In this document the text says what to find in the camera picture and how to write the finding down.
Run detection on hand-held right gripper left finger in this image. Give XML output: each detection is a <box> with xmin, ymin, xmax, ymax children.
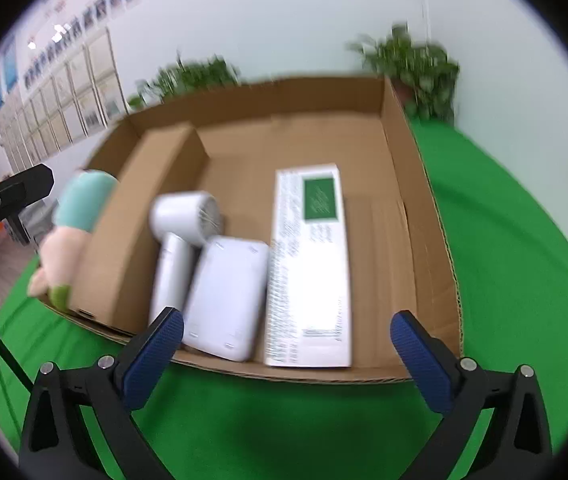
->
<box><xmin>18</xmin><ymin>306</ymin><xmax>185</xmax><ymax>480</ymax></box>

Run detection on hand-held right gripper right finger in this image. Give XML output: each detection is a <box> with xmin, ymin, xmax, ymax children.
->
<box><xmin>390</xmin><ymin>310</ymin><xmax>555</xmax><ymax>480</ymax></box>

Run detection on teal pink plush toy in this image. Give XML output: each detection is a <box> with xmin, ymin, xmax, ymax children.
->
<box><xmin>28</xmin><ymin>169</ymin><xmax>118</xmax><ymax>311</ymax></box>

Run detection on white power bank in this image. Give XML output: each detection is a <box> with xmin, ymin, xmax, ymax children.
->
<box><xmin>181</xmin><ymin>235</ymin><xmax>271</xmax><ymax>362</ymax></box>

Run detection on white box green label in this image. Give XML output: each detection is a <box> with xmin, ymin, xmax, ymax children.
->
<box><xmin>263</xmin><ymin>162</ymin><xmax>353</xmax><ymax>368</ymax></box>

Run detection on white handheld hair dryer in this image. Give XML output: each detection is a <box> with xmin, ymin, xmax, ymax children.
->
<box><xmin>148</xmin><ymin>191</ymin><xmax>225</xmax><ymax>328</ymax></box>

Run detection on green tablecloth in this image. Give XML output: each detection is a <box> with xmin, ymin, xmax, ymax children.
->
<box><xmin>0</xmin><ymin>117</ymin><xmax>568</xmax><ymax>480</ymax></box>

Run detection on potted green plant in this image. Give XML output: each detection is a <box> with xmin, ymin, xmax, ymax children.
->
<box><xmin>348</xmin><ymin>22</ymin><xmax>461</xmax><ymax>123</ymax></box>
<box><xmin>128</xmin><ymin>52</ymin><xmax>241</xmax><ymax>111</ymax></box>

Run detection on framed wall certificates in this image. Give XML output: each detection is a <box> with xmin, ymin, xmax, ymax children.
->
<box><xmin>0</xmin><ymin>27</ymin><xmax>127</xmax><ymax>173</ymax></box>

